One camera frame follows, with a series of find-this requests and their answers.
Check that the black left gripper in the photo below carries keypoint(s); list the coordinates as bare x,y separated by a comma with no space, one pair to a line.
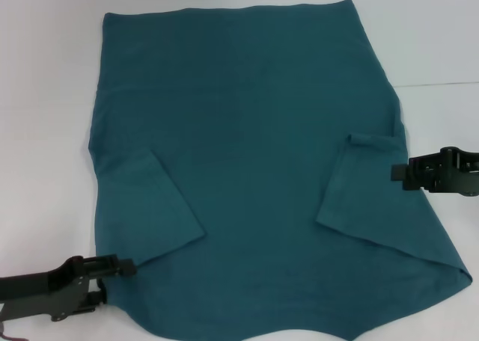
56,288

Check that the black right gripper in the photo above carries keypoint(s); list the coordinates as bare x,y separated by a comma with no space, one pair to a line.
449,172

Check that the teal blue t-shirt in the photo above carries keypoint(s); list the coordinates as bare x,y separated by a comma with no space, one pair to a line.
243,150

